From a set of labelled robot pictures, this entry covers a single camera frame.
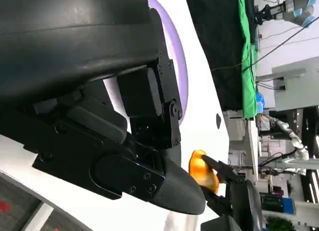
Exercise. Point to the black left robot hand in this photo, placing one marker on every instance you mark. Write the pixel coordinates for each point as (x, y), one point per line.
(74, 54)

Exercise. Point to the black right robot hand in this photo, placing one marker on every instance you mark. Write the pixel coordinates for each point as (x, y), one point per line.
(244, 203)

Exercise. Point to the orange and white bread roll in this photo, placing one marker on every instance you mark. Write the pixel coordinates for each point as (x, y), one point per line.
(200, 170)

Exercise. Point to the blue box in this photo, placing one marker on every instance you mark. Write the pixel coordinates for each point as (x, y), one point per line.
(289, 205)

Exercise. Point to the black table grommet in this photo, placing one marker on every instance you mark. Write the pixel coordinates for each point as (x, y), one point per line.
(218, 121)

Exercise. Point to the lilac plate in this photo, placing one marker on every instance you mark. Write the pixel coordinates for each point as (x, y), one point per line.
(178, 66)

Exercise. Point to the grey cabinet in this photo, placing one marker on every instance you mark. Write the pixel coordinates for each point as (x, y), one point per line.
(296, 86)

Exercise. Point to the green cloth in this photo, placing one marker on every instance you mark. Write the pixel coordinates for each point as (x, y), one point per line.
(249, 71)

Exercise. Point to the black cloth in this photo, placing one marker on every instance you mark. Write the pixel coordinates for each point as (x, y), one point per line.
(219, 46)

